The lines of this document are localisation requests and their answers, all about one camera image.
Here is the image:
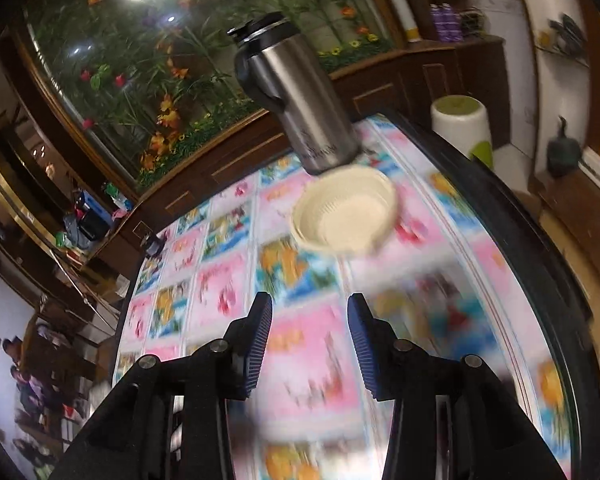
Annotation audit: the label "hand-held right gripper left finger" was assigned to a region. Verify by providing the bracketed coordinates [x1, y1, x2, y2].
[47, 291, 274, 480]

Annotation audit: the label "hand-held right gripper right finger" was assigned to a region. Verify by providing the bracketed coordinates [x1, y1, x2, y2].
[346, 294, 568, 480]

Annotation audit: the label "large beige plastic bowl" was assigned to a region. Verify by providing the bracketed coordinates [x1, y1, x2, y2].
[290, 165, 400, 257]

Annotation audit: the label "floral printed tablecloth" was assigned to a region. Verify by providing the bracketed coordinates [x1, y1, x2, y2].
[112, 112, 588, 480]

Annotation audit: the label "black appliance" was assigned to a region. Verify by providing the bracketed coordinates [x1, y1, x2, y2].
[77, 210, 113, 251]

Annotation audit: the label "blue bag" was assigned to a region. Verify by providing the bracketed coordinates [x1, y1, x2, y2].
[82, 191, 112, 221]

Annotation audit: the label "white and green stool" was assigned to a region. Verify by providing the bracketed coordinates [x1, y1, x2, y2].
[430, 95, 496, 171]

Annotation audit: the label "stainless steel thermos jug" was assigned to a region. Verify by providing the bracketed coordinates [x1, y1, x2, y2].
[227, 12, 362, 177]

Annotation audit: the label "dark wooden cabinet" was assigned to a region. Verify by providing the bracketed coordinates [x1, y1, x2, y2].
[55, 0, 511, 281]

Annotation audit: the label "dark figurine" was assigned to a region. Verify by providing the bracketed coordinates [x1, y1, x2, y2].
[545, 116, 581, 178]

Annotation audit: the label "artificial flower glass display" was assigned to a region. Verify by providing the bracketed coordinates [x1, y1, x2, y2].
[10, 0, 396, 196]

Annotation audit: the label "purple bottle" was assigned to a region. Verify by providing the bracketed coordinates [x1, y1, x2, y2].
[429, 4, 447, 43]
[445, 4, 463, 43]

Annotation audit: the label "white and yellow roll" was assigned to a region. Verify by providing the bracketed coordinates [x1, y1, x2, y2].
[372, 0, 422, 43]

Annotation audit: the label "tangled dark wires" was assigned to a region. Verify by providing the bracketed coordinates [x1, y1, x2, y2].
[460, 5, 486, 28]

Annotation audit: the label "small wall shelf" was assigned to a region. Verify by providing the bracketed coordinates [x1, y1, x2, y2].
[535, 12, 596, 68]

